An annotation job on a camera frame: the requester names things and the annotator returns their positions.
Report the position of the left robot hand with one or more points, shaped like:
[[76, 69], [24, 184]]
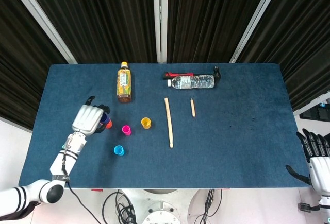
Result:
[[86, 118]]

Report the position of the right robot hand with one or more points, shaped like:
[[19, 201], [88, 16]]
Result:
[[321, 172]]

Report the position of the dark blue plastic cup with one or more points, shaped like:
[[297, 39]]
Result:
[[103, 118]]

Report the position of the pink plastic cup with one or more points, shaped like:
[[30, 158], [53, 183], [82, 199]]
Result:
[[126, 130]]

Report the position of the light blue plastic cup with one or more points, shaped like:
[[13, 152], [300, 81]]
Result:
[[118, 150]]

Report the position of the yellow plastic cup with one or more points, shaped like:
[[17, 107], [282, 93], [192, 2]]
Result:
[[146, 123]]

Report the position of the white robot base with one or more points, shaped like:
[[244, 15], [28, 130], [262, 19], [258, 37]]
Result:
[[159, 208]]

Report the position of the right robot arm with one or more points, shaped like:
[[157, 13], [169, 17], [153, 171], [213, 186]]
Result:
[[323, 206]]

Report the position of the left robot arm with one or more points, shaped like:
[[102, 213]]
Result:
[[64, 154]]

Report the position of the orange plastic cup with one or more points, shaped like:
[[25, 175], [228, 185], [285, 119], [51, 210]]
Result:
[[109, 124]]

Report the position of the red and black hand tool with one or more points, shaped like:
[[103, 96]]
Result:
[[178, 74]]

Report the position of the tea bottle with yellow label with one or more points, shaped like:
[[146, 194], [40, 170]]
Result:
[[124, 85]]

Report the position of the black monitor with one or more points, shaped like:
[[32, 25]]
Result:
[[319, 112]]

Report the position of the red tape strip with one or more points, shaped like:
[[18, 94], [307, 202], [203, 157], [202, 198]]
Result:
[[96, 190]]

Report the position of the wooden drumstick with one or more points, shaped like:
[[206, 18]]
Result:
[[168, 121]]

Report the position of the black pleated curtain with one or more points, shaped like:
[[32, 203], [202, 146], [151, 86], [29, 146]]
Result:
[[103, 15], [304, 41], [20, 54], [206, 15]]

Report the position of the blue felt table mat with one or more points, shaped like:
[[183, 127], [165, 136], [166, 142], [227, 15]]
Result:
[[219, 144]]

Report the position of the wooden pencil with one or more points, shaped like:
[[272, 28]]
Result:
[[192, 108]]

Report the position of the clear plastic water bottle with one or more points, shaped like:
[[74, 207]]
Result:
[[193, 82]]

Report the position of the black fabric cover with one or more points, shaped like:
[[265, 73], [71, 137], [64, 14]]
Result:
[[15, 215]]

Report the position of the grey frame post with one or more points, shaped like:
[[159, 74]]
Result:
[[38, 15], [159, 15], [255, 18]]

